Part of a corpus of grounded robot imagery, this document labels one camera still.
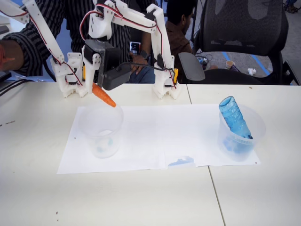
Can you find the orange carrot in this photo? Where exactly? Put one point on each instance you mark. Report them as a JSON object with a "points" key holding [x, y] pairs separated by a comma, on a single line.
{"points": [[103, 95]]}

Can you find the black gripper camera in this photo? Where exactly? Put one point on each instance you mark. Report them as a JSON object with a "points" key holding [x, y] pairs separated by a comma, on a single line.
{"points": [[115, 78]]}

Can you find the smartphone with lit screen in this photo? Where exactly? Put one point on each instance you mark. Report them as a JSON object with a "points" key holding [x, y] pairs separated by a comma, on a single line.
{"points": [[134, 47]]}

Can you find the paper cup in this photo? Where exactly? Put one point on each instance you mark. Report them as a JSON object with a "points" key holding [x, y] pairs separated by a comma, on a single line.
{"points": [[230, 64]]}

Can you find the clear plastic container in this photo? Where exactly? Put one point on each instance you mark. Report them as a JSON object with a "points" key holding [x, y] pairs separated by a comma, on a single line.
{"points": [[103, 148], [257, 131]]}

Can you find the black mesh office chair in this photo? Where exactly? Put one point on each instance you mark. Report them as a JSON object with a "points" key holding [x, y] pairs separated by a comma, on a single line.
{"points": [[244, 28]]}

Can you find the person right forearm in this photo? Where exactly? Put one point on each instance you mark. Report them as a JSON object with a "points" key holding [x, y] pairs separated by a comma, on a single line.
{"points": [[13, 55]]}

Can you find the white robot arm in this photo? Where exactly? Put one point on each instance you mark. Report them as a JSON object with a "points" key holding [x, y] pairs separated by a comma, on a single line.
{"points": [[162, 47]]}

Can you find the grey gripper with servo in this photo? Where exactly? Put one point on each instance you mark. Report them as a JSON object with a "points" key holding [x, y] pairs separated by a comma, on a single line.
{"points": [[90, 54]]}

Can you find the person in striped shirt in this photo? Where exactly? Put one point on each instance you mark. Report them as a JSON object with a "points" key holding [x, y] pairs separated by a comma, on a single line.
{"points": [[70, 28]]}

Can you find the person in brown shirt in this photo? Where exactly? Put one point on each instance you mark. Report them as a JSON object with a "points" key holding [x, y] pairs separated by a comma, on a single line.
{"points": [[178, 40]]}

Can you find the person left forearm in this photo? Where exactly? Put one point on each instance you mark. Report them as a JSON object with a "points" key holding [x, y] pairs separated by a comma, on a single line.
{"points": [[145, 42]]}

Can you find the black phone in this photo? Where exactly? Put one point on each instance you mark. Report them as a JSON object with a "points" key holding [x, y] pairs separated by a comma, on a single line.
{"points": [[2, 29]]}

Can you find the black smartwatch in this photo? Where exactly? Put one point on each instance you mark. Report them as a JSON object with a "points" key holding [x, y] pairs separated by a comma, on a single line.
{"points": [[144, 55]]}

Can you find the white flat device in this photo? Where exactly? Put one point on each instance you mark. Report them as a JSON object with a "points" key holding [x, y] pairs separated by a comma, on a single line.
{"points": [[3, 20]]}

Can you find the white leader arm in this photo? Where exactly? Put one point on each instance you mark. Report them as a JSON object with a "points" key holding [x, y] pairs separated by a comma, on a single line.
{"points": [[60, 77]]}

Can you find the blue plastic bottle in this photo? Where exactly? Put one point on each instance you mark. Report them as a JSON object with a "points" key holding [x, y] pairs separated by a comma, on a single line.
{"points": [[232, 115]]}

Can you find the white crumpled object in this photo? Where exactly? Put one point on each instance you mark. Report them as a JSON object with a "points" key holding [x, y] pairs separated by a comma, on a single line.
{"points": [[251, 71]]}

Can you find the white paper sheet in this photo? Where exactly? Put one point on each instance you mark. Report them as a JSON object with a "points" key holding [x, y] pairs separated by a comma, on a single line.
{"points": [[136, 141], [200, 131]]}

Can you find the small blue electronics board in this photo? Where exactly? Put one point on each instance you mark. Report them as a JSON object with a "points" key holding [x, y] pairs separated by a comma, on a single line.
{"points": [[203, 61]]}

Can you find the person left hand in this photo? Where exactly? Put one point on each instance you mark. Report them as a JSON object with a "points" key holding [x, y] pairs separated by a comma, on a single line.
{"points": [[140, 70]]}

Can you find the dark tablet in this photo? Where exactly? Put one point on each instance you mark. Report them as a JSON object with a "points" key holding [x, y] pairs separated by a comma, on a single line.
{"points": [[3, 75]]}

